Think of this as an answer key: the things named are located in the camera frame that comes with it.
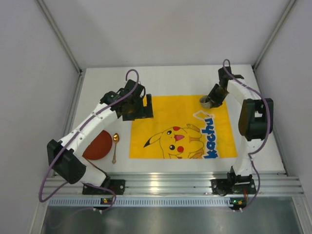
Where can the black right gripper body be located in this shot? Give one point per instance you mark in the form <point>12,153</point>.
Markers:
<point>217,95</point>

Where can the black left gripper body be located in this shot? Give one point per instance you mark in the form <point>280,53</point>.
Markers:
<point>148,107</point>

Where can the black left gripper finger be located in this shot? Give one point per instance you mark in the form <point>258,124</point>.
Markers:
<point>147,107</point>
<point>131,114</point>

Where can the gold spoon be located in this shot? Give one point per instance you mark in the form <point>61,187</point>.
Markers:
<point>116,139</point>

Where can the yellow Pikachu placemat cloth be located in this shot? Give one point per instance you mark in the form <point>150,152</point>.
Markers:
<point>182,129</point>

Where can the red round plate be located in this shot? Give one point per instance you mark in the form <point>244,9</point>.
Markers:
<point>99,147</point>

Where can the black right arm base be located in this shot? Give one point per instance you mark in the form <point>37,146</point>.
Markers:
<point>233,185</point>

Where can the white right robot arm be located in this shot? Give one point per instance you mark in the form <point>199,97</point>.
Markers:
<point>255,121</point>

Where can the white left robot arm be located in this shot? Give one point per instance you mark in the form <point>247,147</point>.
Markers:
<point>65,156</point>

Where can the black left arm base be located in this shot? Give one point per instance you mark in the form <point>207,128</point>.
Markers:
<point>102,187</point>

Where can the aluminium mounting rail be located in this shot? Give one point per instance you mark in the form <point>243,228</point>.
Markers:
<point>165,190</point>

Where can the aluminium frame post right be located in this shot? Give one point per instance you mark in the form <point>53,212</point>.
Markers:
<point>274,33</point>

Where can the aluminium frame post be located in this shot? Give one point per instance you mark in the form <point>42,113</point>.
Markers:
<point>53,25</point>
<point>274,33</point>

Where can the aluminium frame post left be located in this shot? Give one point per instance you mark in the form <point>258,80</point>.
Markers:
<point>53,25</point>

